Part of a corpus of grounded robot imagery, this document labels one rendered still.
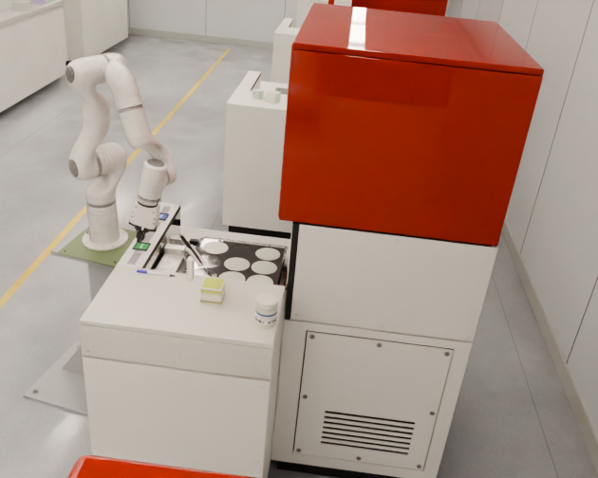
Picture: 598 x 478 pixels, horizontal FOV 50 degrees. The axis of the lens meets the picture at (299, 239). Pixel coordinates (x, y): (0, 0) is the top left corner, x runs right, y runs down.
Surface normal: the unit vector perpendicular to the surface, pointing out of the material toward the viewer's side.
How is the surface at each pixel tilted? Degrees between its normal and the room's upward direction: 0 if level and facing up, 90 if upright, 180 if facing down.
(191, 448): 90
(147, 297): 0
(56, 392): 0
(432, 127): 90
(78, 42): 90
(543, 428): 0
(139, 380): 90
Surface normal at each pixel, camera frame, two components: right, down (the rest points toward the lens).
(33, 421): 0.08, -0.87
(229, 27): -0.10, 0.47
